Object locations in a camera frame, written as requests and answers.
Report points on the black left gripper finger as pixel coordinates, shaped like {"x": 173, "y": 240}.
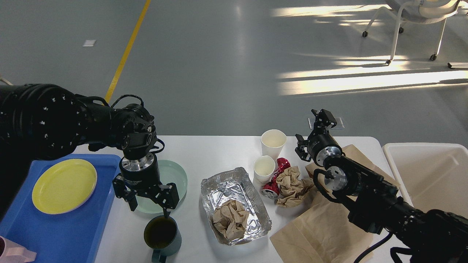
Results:
{"x": 121, "y": 191}
{"x": 166, "y": 196}

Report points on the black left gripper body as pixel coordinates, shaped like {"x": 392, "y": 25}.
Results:
{"x": 140, "y": 174}

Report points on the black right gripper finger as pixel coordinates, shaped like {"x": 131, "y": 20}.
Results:
{"x": 324, "y": 120}
{"x": 301, "y": 148}

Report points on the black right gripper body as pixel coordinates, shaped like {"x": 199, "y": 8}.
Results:
{"x": 321, "y": 147}

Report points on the light green plate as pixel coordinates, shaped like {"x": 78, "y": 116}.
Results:
{"x": 169, "y": 172}

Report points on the dark teal mug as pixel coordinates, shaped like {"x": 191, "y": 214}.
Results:
{"x": 162, "y": 235}

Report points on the pink mug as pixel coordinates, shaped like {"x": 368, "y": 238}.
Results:
{"x": 11, "y": 252}

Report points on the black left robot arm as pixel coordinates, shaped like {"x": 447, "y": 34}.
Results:
{"x": 51, "y": 122}

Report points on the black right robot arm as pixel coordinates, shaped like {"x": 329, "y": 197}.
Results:
{"x": 432, "y": 237}

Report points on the tall white paper cup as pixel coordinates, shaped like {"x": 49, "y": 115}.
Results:
{"x": 272, "y": 142}

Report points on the small white paper cup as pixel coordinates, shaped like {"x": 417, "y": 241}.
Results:
{"x": 264, "y": 167}

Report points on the crumpled brown paper ball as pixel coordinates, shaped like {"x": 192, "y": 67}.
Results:
{"x": 292, "y": 188}

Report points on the crushed red soda can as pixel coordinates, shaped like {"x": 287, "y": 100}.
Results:
{"x": 271, "y": 188}

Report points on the yellow plate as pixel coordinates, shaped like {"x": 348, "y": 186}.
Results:
{"x": 64, "y": 186}

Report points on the crumpled brown paper in tray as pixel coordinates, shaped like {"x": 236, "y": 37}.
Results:
{"x": 231, "y": 220}

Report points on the blue plastic tray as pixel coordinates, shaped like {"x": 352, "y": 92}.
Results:
{"x": 72, "y": 237}

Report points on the aluminium foil tray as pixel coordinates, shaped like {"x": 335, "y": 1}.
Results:
{"x": 235, "y": 185}

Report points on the brown paper bag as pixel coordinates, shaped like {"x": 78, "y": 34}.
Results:
{"x": 322, "y": 234}

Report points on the white plastic bin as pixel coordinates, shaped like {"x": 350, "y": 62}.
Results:
{"x": 431, "y": 175}

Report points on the white chair on castors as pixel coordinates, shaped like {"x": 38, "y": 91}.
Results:
{"x": 417, "y": 12}

